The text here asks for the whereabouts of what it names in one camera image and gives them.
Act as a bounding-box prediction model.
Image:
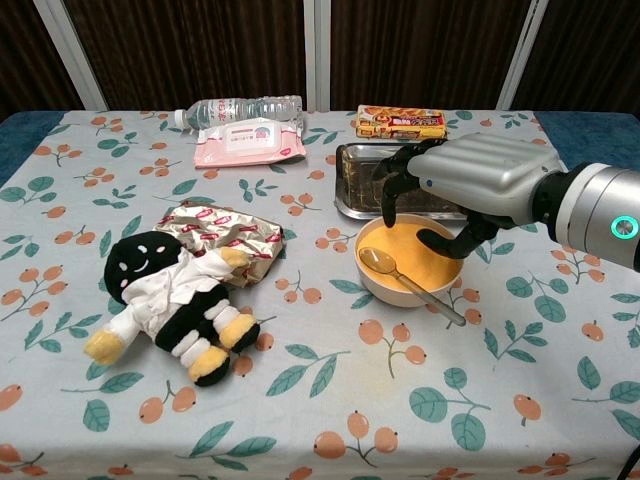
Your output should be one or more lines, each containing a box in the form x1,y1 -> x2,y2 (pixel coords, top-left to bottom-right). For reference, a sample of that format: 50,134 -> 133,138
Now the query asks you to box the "rectangular steel tray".
333,141 -> 469,222

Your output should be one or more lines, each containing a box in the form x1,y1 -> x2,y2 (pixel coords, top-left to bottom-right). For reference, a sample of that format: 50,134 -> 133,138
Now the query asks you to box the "black plush doll white robe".
81,229 -> 262,389

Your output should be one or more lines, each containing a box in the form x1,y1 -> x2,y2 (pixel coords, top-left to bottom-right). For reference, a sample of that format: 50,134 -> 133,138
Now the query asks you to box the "orange curry box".
355,103 -> 448,142

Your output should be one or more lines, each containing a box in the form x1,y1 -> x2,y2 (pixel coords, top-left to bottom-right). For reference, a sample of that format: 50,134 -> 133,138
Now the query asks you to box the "pink wet wipes pack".
192,117 -> 308,170

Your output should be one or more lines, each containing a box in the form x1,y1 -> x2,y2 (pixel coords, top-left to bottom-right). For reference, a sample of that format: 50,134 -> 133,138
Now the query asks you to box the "clear plastic spoon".
357,246 -> 468,329

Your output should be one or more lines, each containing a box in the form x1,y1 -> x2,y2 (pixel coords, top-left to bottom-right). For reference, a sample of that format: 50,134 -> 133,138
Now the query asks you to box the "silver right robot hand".
371,132 -> 562,262

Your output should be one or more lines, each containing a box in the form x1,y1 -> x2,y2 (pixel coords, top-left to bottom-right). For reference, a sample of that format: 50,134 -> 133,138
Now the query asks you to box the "clear plastic water bottle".
173,94 -> 305,133

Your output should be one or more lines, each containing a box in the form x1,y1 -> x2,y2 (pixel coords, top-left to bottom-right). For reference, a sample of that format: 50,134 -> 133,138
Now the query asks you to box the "dark corrugated partition panel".
63,0 -> 312,114
0,0 -> 87,122
326,0 -> 527,114
513,0 -> 640,115

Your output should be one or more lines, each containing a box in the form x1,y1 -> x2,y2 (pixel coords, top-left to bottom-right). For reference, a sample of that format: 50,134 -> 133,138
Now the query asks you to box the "silver foil snack bag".
151,199 -> 287,291

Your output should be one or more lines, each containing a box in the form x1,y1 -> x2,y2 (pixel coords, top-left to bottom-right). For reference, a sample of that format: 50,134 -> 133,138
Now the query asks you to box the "cream round bowl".
354,212 -> 464,309

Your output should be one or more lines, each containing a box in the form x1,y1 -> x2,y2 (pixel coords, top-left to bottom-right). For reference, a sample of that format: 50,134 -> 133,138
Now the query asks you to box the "floral print tablecloth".
0,108 -> 640,480

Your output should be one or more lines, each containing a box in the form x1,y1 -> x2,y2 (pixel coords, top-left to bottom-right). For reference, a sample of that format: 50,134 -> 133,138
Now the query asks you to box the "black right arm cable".
617,446 -> 640,480

